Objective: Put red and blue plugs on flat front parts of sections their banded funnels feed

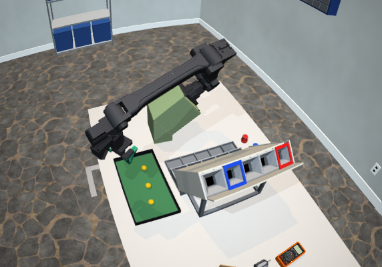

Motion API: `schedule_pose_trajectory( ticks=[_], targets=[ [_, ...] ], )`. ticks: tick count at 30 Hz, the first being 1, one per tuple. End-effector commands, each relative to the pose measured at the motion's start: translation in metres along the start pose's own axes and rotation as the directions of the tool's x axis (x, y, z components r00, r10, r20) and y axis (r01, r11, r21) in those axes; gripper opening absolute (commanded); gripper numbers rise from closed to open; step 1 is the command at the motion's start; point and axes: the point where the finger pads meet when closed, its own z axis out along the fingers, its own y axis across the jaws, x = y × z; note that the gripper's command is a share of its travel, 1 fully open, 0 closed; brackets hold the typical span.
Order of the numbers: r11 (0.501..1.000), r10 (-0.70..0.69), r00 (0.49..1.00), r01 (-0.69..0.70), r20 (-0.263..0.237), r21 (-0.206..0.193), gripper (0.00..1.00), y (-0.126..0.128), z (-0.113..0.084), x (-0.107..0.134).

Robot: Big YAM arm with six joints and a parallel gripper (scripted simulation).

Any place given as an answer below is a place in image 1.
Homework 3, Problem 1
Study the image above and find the orange digital multimeter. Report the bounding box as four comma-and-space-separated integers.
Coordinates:
275, 242, 306, 267

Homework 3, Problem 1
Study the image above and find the blue rectangular band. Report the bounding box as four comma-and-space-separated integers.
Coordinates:
223, 160, 247, 190

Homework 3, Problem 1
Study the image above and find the red plug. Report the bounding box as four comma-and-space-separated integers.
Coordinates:
241, 134, 248, 144

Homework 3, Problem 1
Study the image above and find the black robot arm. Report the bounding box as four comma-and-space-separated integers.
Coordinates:
85, 38, 236, 160

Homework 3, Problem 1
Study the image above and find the red square funnel band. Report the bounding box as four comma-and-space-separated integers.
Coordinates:
275, 142, 293, 169

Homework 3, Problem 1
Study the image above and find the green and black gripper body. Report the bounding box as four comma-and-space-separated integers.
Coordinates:
108, 131, 134, 160

